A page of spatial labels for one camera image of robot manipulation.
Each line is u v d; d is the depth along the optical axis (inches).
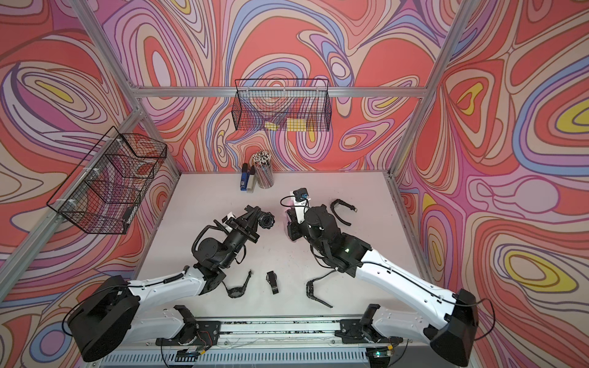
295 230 23.9
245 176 44.9
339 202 40.6
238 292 30.9
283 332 29.5
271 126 32.7
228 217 29.5
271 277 33.2
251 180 44.1
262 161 39.7
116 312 16.3
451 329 14.9
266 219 27.6
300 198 22.6
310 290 30.9
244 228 26.2
